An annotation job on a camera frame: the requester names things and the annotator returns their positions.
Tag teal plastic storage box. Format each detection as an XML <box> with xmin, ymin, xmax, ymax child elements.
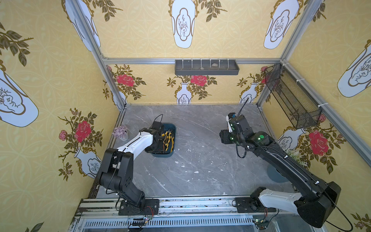
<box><xmin>150</xmin><ymin>123</ymin><xmax>176</xmax><ymax>158</ymax></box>

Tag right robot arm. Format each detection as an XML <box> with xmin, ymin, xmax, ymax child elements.
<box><xmin>219</xmin><ymin>130</ymin><xmax>341</xmax><ymax>228</ymax></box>

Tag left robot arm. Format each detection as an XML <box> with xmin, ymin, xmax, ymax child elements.
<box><xmin>96</xmin><ymin>128</ymin><xmax>164</xmax><ymax>209</ymax></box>

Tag yellow black striped pliers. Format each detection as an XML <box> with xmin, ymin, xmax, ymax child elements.
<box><xmin>162</xmin><ymin>130</ymin><xmax>175</xmax><ymax>154</ymax></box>

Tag pink flower pot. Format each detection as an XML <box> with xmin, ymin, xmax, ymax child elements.
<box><xmin>112</xmin><ymin>125</ymin><xmax>128</xmax><ymax>141</ymax></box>

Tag green potted plant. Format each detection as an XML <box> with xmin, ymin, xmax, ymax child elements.
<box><xmin>286</xmin><ymin>149</ymin><xmax>307</xmax><ymax>168</ymax></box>

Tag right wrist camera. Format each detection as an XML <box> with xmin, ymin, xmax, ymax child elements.
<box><xmin>226</xmin><ymin>113</ymin><xmax>252</xmax><ymax>134</ymax></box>

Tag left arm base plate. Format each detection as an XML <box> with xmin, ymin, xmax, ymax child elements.
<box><xmin>118</xmin><ymin>199</ymin><xmax>159</xmax><ymax>216</ymax></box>

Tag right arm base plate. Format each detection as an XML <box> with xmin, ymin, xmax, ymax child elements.
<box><xmin>232</xmin><ymin>197</ymin><xmax>277</xmax><ymax>213</ymax></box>

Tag black wire mesh basket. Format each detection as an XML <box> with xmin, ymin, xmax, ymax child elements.
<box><xmin>263</xmin><ymin>64</ymin><xmax>322</xmax><ymax>129</ymax></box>

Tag aluminium front rail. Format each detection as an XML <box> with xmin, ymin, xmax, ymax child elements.
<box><xmin>69</xmin><ymin>189</ymin><xmax>301</xmax><ymax>232</ymax></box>

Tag grey wall shelf tray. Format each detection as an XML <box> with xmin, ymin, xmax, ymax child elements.
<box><xmin>174</xmin><ymin>59</ymin><xmax>240</xmax><ymax>76</ymax></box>

